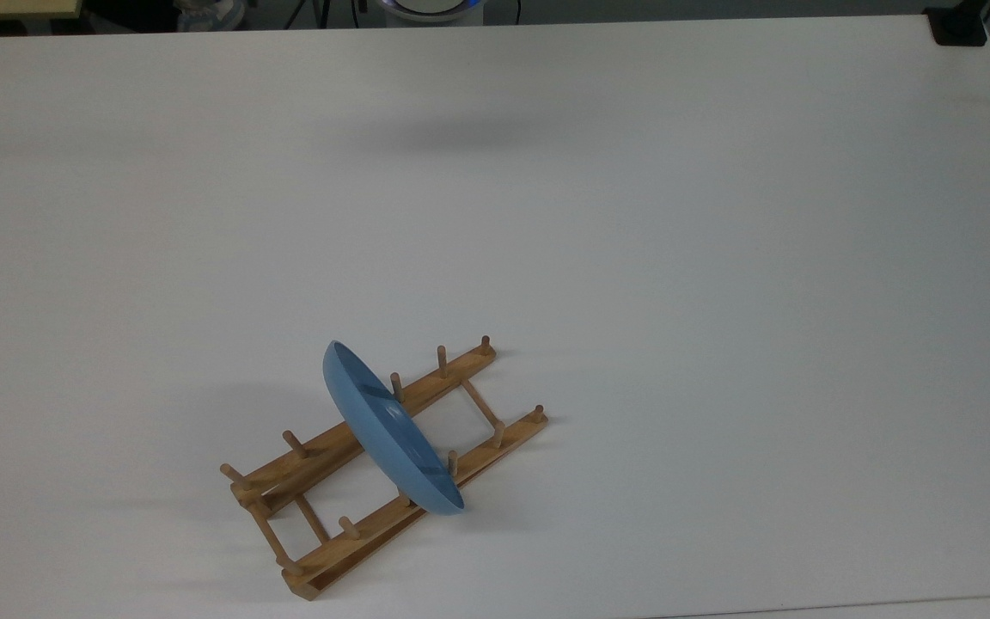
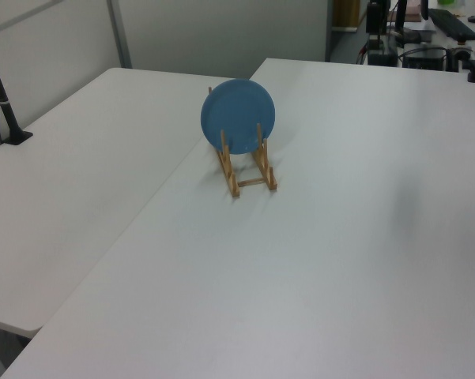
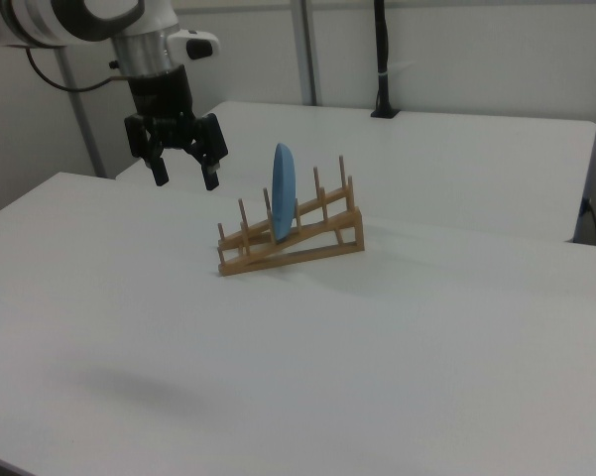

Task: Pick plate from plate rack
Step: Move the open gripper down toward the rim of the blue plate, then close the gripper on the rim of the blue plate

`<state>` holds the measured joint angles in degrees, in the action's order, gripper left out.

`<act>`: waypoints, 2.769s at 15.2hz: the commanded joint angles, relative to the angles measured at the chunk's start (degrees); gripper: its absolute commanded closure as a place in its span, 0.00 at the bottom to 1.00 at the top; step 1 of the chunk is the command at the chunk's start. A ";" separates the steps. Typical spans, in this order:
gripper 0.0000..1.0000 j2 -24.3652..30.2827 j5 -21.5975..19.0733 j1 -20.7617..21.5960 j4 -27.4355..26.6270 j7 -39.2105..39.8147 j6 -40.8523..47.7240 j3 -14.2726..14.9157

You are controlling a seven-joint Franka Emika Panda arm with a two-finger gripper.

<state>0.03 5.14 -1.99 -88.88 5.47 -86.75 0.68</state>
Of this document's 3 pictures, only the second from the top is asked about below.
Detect blue round plate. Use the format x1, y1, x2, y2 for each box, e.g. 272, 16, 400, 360
200, 78, 278, 156

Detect wooden plate rack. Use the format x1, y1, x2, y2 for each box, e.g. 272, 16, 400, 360
207, 86, 279, 199

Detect black upright device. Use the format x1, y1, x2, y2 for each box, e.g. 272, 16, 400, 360
364, 1, 383, 36

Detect black electronics box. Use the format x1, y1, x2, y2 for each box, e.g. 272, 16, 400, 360
401, 47, 448, 71

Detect black monitor stand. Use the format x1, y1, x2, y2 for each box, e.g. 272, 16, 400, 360
393, 0, 409, 34

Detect black computer keyboard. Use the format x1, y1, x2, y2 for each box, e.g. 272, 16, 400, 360
428, 8, 475, 42

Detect black camera pole with clamp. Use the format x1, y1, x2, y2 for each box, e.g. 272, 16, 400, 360
0, 32, 34, 146

